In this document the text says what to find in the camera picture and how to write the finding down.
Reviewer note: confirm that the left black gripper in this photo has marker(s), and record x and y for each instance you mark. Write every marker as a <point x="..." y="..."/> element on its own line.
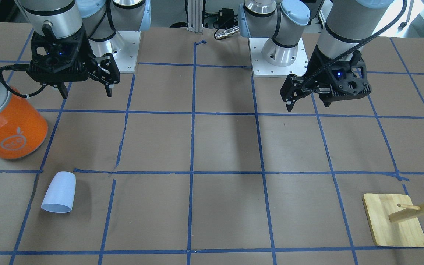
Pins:
<point x="317" y="68"/>

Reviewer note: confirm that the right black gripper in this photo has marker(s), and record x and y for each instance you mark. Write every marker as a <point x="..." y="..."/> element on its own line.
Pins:
<point x="91" y="63"/>

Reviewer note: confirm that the light blue cup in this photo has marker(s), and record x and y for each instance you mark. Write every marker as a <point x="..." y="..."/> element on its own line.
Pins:
<point x="59" y="197"/>

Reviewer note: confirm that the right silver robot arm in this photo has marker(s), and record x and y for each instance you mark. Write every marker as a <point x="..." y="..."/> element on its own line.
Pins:
<point x="100" y="18"/>

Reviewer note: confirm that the large orange can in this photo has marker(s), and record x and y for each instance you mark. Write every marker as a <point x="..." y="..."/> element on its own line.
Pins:
<point x="22" y="128"/>

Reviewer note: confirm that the wooden mug stand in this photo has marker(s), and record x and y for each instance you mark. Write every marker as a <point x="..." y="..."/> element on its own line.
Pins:
<point x="393" y="220"/>

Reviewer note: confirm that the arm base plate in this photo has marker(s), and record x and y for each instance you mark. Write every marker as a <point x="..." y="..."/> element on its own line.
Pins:
<point x="124" y="46"/>
<point x="271" y="60"/>

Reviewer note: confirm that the silver cable connector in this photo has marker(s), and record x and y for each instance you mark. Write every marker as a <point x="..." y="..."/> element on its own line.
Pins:
<point x="226" y="33"/>

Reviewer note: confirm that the aluminium frame post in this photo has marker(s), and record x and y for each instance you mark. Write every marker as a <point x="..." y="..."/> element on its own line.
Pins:
<point x="195" y="15"/>

